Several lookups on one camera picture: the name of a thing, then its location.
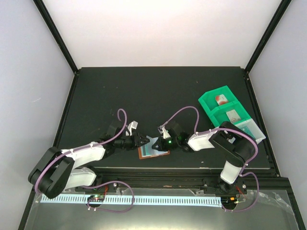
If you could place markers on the right black frame post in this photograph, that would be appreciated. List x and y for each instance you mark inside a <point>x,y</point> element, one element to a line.
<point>280,11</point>

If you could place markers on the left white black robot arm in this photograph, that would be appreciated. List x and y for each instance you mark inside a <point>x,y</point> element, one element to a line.
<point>62,169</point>

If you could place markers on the left black frame post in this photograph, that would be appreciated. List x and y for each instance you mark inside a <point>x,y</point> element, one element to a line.
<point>55,33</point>

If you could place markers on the brown leather card holder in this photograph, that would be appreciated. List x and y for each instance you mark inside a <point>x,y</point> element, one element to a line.
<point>155,153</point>

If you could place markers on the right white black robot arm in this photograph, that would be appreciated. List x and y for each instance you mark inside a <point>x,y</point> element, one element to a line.
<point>238,148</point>

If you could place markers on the white slotted cable duct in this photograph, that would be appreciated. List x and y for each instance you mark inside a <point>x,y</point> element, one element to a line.
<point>146,200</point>

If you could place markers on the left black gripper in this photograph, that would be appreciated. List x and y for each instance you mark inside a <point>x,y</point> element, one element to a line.
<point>137,140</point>

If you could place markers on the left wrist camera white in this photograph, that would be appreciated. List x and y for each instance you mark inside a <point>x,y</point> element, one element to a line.
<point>131,127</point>

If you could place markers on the white card in middle bin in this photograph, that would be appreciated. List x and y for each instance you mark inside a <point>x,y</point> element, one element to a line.
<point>233,116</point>

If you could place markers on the black frame post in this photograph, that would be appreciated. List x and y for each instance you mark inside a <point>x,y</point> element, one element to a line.
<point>280,11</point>
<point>55,33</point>

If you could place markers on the green plastic bin far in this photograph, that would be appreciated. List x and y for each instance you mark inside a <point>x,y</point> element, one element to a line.
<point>208,102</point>

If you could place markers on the green plastic bin middle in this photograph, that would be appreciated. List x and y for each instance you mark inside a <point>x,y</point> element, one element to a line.
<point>218,115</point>

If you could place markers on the green plastic bin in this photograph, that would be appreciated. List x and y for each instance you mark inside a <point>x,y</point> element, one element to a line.
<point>208,102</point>
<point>218,115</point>

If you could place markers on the circuit board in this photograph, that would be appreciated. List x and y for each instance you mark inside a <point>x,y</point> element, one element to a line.
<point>230,200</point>
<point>96,198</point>

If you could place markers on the left circuit board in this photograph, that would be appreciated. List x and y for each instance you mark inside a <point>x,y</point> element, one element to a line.
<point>96,198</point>

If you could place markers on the red white card in bin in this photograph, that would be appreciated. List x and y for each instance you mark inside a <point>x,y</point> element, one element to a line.
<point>221,99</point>

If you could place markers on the teal card in clear bin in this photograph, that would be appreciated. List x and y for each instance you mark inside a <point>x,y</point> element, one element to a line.
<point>246,130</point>

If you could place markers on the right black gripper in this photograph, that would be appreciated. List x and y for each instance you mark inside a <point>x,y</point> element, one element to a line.
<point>159,141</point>

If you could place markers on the black aluminium rail base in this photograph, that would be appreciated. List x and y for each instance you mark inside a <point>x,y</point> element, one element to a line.
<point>182,178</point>

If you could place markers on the teal card in holder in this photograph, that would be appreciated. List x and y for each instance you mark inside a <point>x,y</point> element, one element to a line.
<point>146,150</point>

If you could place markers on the right circuit board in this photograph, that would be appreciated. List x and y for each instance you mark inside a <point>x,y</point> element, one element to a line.
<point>230,200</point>

